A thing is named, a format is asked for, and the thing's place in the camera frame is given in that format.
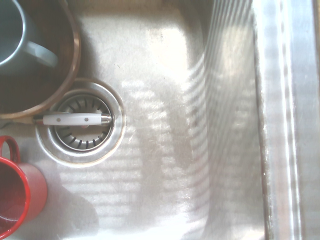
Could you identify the stainless steel double sink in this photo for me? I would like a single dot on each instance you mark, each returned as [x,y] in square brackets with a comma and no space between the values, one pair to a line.
[175,125]

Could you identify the metal sink drain strainer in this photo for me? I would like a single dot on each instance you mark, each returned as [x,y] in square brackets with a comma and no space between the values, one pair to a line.
[82,147]

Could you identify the grey ceramic mug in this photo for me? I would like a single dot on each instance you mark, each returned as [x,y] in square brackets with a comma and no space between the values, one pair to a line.
[15,30]

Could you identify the brown wooden bowl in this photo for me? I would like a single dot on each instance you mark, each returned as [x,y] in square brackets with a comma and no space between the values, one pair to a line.
[50,82]

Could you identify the red mug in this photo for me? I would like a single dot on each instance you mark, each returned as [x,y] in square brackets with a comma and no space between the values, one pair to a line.
[32,185]

